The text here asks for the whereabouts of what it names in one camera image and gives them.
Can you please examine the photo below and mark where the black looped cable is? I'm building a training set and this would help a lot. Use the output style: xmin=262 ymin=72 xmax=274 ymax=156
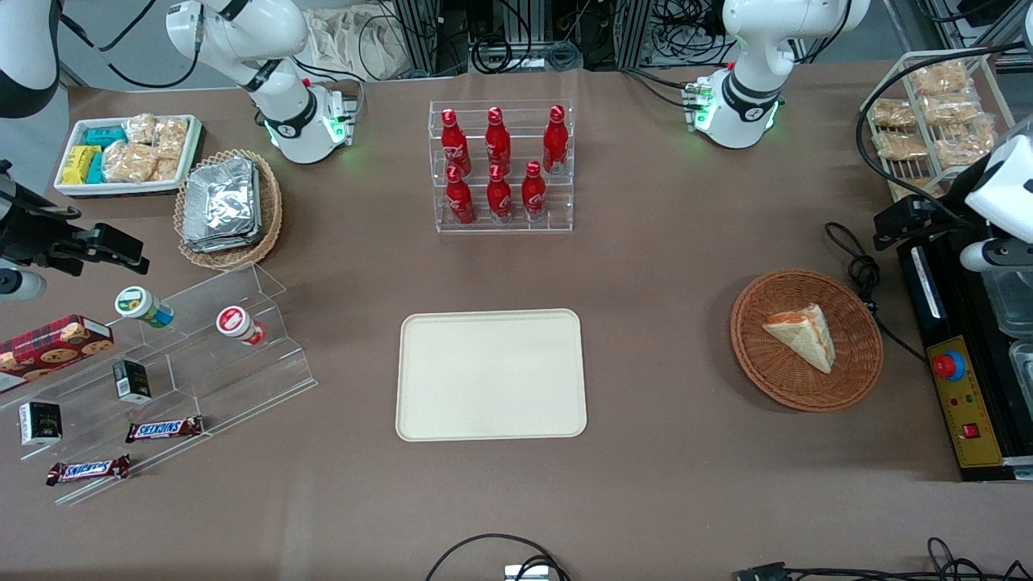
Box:
xmin=424 ymin=533 xmax=571 ymax=581

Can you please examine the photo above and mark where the red lid yogurt cup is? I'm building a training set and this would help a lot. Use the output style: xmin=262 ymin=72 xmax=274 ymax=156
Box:
xmin=215 ymin=305 xmax=267 ymax=346

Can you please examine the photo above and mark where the red cola bottle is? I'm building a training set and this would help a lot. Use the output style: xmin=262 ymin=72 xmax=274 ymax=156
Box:
xmin=521 ymin=160 xmax=548 ymax=223
xmin=542 ymin=105 xmax=569 ymax=174
xmin=445 ymin=165 xmax=476 ymax=226
xmin=487 ymin=164 xmax=514 ymax=224
xmin=485 ymin=107 xmax=512 ymax=175
xmin=440 ymin=108 xmax=473 ymax=177

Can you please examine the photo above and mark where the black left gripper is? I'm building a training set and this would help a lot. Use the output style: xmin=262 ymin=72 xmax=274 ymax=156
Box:
xmin=874 ymin=196 xmax=975 ymax=251

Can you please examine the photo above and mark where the small black carton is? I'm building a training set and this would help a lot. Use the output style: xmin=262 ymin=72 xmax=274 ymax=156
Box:
xmin=19 ymin=400 xmax=63 ymax=447
xmin=112 ymin=359 xmax=153 ymax=405

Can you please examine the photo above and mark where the yellow snack packet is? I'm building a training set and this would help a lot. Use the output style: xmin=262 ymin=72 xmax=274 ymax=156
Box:
xmin=61 ymin=145 xmax=102 ymax=186

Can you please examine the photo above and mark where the black appliance with yellow panel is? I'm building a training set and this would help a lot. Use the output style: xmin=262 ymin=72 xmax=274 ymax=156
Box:
xmin=897 ymin=216 xmax=1033 ymax=483

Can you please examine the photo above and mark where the clear acrylic bottle rack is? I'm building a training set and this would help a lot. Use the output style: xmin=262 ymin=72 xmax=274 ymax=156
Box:
xmin=429 ymin=99 xmax=575 ymax=235

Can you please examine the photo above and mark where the black cable with connector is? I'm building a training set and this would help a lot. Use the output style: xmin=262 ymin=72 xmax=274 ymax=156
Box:
xmin=733 ymin=537 xmax=1033 ymax=581

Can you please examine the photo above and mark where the clear plastic container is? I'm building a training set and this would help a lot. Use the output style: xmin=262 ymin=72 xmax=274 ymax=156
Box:
xmin=979 ymin=265 xmax=1033 ymax=339
xmin=1008 ymin=339 xmax=1033 ymax=398

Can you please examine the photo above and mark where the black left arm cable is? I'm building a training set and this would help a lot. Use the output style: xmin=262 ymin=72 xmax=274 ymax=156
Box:
xmin=854 ymin=39 xmax=1033 ymax=231

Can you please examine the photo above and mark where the white wire rack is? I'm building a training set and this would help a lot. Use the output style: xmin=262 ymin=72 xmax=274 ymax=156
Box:
xmin=859 ymin=48 xmax=1019 ymax=204

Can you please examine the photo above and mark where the knotted black power cable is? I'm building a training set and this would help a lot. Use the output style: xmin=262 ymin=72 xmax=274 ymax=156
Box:
xmin=824 ymin=222 xmax=929 ymax=366

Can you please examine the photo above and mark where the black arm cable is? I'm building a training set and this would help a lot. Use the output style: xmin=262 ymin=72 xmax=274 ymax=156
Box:
xmin=58 ymin=0 xmax=204 ymax=91
xmin=854 ymin=39 xmax=1033 ymax=231

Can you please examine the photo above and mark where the white cloth bag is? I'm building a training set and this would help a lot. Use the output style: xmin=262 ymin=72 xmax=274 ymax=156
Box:
xmin=305 ymin=6 xmax=408 ymax=82

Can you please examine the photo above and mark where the triangular sandwich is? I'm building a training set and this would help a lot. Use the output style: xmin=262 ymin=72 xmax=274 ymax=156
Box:
xmin=762 ymin=303 xmax=837 ymax=375

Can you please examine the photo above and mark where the green lid yogurt cup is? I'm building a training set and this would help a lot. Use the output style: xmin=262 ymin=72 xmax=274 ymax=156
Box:
xmin=114 ymin=286 xmax=175 ymax=328

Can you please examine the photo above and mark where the round brown wicker basket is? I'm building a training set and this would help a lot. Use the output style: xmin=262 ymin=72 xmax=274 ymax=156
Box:
xmin=730 ymin=269 xmax=885 ymax=413

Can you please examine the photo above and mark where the red cookie box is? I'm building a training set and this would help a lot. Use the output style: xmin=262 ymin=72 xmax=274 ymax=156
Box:
xmin=0 ymin=314 xmax=115 ymax=395

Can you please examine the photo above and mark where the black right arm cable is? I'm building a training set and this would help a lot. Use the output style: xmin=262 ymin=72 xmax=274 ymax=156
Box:
xmin=58 ymin=0 xmax=204 ymax=91

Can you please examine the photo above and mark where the oval light wicker basket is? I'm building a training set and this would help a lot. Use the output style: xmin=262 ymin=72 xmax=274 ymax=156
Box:
xmin=174 ymin=148 xmax=283 ymax=271

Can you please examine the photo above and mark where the cream plastic serving tray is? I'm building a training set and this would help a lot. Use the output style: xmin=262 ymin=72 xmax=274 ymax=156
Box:
xmin=395 ymin=308 xmax=588 ymax=442

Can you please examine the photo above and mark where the coiled black background cable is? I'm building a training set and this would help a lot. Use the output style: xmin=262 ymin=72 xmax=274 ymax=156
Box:
xmin=468 ymin=32 xmax=585 ymax=75

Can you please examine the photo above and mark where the white rectangular snack bin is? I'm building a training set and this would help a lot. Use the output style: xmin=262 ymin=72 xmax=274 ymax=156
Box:
xmin=53 ymin=114 xmax=205 ymax=199

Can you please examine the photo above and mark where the clear acrylic step shelf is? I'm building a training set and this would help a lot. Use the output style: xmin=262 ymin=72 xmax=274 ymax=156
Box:
xmin=0 ymin=262 xmax=319 ymax=508

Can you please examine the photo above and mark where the silver foil packet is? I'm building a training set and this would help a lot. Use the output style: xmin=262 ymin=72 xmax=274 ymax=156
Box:
xmin=183 ymin=157 xmax=259 ymax=243
xmin=182 ymin=165 xmax=265 ymax=253

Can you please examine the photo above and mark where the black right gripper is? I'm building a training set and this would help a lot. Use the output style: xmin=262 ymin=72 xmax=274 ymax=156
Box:
xmin=0 ymin=161 xmax=152 ymax=279

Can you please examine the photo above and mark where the snickers chocolate bar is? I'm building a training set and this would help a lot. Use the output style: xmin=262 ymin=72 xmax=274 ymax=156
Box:
xmin=45 ymin=454 xmax=132 ymax=487
xmin=125 ymin=416 xmax=205 ymax=444

